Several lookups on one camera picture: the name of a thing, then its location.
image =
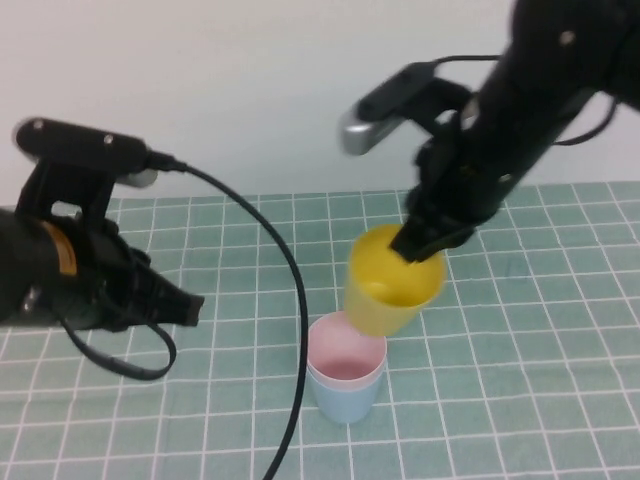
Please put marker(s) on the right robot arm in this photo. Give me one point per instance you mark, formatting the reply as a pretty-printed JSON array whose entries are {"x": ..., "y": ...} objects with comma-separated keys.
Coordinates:
[{"x": 570, "y": 35}]

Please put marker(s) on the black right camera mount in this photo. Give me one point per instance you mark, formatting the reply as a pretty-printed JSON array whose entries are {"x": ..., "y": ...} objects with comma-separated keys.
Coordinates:
[{"x": 445, "y": 100}]

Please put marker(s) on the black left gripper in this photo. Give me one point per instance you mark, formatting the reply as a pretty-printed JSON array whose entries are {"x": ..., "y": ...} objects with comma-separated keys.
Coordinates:
[{"x": 90, "y": 280}]

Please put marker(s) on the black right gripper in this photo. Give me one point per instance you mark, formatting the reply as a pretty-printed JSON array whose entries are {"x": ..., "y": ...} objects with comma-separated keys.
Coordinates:
[{"x": 490, "y": 150}]

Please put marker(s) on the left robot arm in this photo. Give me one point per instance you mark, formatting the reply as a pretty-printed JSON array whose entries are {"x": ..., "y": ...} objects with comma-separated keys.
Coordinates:
[{"x": 17, "y": 265}]

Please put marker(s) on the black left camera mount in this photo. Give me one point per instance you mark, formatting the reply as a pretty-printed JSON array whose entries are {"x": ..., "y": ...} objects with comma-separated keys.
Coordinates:
[{"x": 75, "y": 195}]

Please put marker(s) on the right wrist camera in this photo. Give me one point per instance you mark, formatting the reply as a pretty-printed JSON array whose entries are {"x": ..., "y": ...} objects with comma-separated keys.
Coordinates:
[{"x": 380, "y": 115}]

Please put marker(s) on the yellow plastic cup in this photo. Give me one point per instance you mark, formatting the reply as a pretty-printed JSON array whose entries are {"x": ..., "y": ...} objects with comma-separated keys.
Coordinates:
[{"x": 385, "y": 280}]

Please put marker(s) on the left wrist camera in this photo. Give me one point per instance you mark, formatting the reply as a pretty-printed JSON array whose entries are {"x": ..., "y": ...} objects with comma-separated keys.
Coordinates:
[{"x": 80, "y": 140}]

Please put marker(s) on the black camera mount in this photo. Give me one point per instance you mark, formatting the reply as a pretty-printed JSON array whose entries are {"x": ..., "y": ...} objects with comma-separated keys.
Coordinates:
[
  {"x": 445, "y": 100},
  {"x": 75, "y": 195}
]

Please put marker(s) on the green checkered tablecloth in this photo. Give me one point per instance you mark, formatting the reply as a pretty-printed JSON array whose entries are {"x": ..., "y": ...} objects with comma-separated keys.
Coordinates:
[{"x": 525, "y": 350}]

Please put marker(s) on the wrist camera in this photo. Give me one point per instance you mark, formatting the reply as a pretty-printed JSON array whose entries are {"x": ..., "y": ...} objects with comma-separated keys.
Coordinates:
[
  {"x": 380, "y": 115},
  {"x": 80, "y": 140}
]

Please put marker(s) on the pink plastic cup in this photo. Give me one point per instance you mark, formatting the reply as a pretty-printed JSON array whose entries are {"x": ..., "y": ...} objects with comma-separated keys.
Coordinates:
[{"x": 345, "y": 350}]

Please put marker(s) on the blue plastic cup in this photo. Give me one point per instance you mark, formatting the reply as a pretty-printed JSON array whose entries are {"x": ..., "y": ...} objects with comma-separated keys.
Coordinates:
[{"x": 342, "y": 402}]

